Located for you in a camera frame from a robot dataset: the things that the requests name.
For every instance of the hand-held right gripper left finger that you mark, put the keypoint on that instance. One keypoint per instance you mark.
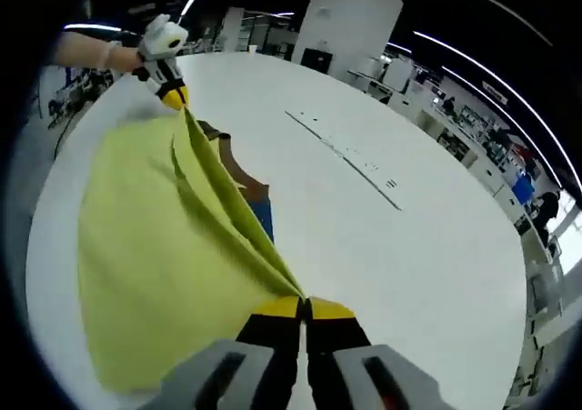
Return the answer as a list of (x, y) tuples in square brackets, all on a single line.
[(273, 337)]

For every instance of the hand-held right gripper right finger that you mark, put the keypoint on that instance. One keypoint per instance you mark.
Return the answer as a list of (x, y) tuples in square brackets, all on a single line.
[(332, 332)]

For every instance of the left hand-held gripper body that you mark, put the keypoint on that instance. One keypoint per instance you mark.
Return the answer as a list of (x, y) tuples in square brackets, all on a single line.
[(163, 37)]

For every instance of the yellow blue grey garment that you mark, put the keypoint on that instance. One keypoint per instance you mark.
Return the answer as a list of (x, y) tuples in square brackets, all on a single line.
[(159, 223)]

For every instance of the person's left hand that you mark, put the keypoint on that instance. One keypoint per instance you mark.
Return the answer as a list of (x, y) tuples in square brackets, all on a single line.
[(123, 59)]

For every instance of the white table cover plate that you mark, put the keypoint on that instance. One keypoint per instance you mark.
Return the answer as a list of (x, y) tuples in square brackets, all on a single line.
[(345, 157)]

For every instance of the white square pillar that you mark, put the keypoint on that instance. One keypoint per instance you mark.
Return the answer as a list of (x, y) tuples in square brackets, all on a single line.
[(350, 19)]

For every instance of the white cabinet counter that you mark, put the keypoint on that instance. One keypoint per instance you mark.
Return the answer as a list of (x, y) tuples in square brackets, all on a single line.
[(432, 123)]

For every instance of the blue storage box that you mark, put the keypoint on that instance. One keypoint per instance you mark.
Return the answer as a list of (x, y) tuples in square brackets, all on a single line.
[(523, 191)]

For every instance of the white ceiling air vent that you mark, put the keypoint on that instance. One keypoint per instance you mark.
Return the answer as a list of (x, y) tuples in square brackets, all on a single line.
[(494, 93)]

